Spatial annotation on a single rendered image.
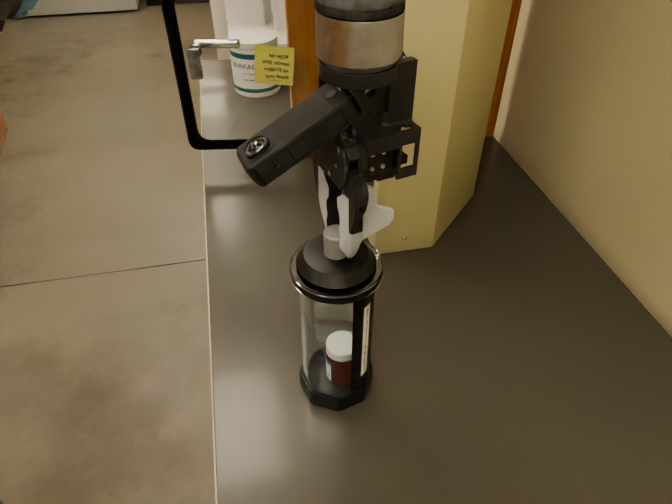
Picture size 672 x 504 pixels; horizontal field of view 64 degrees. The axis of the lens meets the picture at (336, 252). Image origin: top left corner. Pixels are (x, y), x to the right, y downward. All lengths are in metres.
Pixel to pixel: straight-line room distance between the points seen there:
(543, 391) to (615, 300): 0.25
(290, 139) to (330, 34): 0.09
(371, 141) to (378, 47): 0.09
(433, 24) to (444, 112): 0.14
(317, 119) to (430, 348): 0.46
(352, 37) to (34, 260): 2.38
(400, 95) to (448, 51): 0.31
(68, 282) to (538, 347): 2.05
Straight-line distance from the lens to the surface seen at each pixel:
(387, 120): 0.52
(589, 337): 0.92
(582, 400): 0.84
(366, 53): 0.46
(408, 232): 0.96
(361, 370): 0.71
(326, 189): 0.57
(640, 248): 1.05
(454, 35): 0.81
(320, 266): 0.59
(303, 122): 0.49
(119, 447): 1.93
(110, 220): 2.82
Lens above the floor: 1.58
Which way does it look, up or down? 41 degrees down
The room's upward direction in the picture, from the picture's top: straight up
